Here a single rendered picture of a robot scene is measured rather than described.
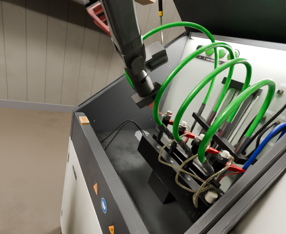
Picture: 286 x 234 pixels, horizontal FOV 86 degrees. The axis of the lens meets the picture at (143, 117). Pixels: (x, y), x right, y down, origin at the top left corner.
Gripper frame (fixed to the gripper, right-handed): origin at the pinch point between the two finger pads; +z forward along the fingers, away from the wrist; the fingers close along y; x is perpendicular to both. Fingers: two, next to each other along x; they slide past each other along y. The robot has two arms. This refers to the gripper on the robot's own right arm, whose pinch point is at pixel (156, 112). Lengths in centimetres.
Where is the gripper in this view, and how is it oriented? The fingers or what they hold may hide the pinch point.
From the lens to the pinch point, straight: 56.1
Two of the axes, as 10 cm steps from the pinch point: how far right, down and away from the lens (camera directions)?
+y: 8.5, -5.2, 0.5
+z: 4.2, 7.3, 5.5
